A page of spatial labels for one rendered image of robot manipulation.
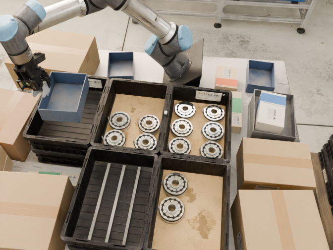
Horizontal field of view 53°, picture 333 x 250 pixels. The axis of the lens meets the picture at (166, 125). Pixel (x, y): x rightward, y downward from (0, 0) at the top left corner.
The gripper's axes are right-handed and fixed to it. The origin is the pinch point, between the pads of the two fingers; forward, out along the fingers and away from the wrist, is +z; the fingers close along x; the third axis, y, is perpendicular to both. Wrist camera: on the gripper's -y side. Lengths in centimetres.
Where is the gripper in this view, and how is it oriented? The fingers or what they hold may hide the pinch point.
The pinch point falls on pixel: (45, 92)
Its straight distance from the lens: 141.5
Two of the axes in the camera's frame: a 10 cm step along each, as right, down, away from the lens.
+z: 0.7, 5.9, 8.1
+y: -0.9, 8.1, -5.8
